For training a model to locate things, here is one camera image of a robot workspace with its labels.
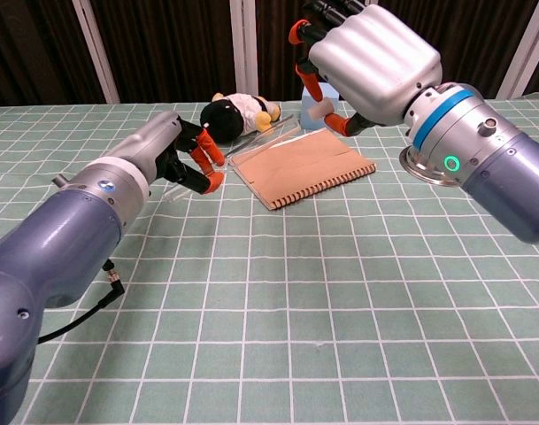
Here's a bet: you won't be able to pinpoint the white frame post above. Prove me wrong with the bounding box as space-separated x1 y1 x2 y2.
496 0 539 100
72 0 121 105
229 0 259 97

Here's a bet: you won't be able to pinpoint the brown spiral notebook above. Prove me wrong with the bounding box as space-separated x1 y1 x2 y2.
227 127 377 213

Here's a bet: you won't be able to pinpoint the black cable with angled plug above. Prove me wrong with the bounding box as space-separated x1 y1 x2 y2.
37 259 126 344

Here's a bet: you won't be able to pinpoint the light blue foam cube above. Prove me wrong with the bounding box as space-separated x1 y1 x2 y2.
299 81 341 133

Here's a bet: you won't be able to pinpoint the upturned stainless steel bowl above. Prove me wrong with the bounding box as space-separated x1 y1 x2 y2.
398 144 461 189

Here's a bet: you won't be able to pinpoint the white rubber stopper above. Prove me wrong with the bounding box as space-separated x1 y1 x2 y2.
309 100 333 120

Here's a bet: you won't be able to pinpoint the right robot hand silver orange fingertips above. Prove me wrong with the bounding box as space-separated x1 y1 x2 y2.
288 0 443 137

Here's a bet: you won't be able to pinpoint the green checked tablecloth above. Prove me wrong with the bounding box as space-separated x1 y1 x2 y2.
0 91 539 425

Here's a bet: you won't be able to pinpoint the left robot hand silver orange fingertips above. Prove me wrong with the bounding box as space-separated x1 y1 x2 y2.
116 111 227 196

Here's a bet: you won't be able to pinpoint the black white plush penguin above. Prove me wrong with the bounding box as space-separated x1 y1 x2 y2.
199 91 282 145

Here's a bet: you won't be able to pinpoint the dark brown pleated curtain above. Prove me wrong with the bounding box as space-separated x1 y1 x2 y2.
0 0 539 107

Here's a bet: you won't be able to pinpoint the clear glass test tube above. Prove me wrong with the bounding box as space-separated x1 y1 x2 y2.
162 115 302 203

